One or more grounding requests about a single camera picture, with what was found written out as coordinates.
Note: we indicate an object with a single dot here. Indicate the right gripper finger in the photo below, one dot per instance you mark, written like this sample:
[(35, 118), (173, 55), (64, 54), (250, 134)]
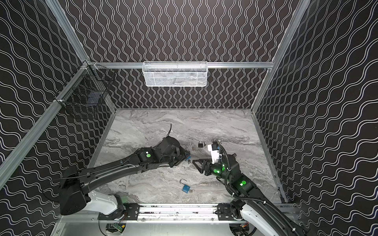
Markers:
[(200, 167), (201, 161)]

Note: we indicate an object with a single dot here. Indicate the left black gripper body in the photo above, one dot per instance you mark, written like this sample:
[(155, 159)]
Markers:
[(179, 154)]

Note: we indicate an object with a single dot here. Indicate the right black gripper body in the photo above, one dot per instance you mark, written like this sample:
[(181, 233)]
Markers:
[(207, 167)]

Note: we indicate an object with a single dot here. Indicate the black padlock with key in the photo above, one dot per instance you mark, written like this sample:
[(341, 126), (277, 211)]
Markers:
[(201, 144)]

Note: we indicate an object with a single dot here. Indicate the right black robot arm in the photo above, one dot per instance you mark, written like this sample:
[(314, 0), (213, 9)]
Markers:
[(249, 203)]

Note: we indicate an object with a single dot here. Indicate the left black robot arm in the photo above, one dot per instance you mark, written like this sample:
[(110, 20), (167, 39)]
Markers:
[(77, 188)]

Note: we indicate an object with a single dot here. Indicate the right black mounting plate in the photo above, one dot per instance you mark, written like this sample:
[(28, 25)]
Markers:
[(226, 212)]

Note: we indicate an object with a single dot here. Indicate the black mounting plate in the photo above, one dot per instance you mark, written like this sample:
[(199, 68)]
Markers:
[(127, 212), (226, 212)]

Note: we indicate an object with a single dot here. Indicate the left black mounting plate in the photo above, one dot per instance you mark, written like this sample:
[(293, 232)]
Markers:
[(127, 212)]

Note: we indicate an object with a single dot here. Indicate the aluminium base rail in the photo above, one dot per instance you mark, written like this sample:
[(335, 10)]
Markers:
[(159, 213)]

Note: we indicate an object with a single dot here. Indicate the white wire mesh basket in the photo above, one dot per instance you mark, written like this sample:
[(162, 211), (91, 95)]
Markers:
[(175, 73)]

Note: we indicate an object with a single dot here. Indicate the black wire mesh basket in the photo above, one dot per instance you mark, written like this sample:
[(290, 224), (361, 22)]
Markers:
[(89, 97)]

